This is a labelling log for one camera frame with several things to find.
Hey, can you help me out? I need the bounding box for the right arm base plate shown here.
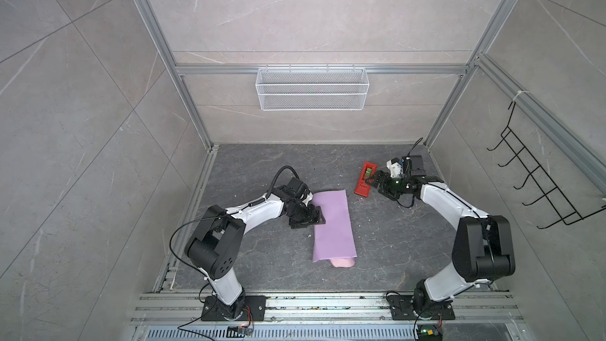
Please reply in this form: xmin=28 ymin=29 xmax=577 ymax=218
xmin=385 ymin=293 xmax=455 ymax=320

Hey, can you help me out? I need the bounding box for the pink wrapping paper sheet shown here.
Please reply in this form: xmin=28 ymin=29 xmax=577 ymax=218
xmin=312 ymin=190 xmax=358 ymax=268

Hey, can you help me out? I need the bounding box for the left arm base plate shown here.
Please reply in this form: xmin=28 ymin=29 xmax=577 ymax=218
xmin=201 ymin=295 xmax=268 ymax=322

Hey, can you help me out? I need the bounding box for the white wire mesh basket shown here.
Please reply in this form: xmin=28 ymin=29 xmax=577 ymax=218
xmin=255 ymin=67 xmax=370 ymax=111

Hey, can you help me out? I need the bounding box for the red tape dispenser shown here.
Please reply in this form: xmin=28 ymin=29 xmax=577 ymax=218
xmin=354 ymin=162 xmax=377 ymax=197

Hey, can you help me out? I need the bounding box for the black wire hook rack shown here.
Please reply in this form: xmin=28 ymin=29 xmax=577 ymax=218
xmin=486 ymin=101 xmax=605 ymax=230

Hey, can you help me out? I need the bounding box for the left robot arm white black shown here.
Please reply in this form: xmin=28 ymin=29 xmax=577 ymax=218
xmin=184 ymin=178 xmax=326 ymax=311

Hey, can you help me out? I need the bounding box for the aluminium rail base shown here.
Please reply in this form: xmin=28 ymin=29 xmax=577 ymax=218
xmin=127 ymin=290 xmax=533 ymax=340

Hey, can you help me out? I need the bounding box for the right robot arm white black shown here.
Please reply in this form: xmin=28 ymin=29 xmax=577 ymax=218
xmin=358 ymin=155 xmax=515 ymax=320

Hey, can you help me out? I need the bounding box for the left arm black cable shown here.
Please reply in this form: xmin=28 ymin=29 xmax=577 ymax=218
xmin=168 ymin=165 xmax=300 ymax=295

